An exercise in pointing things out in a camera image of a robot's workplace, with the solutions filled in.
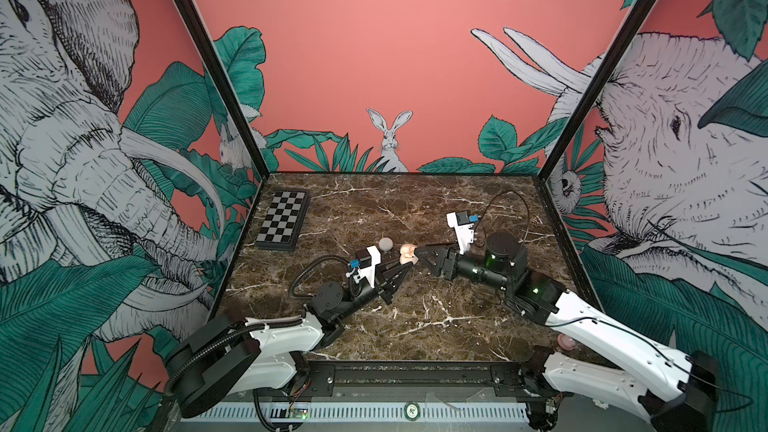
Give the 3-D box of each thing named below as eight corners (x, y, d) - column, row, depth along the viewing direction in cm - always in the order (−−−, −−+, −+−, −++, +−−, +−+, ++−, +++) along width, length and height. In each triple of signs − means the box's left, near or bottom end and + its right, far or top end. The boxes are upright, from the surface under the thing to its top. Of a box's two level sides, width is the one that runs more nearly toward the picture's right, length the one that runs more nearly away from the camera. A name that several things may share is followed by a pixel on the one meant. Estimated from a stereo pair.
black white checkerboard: (258, 250, 100) (254, 244, 97) (276, 196, 116) (273, 189, 113) (297, 250, 100) (294, 244, 97) (310, 196, 116) (307, 189, 113)
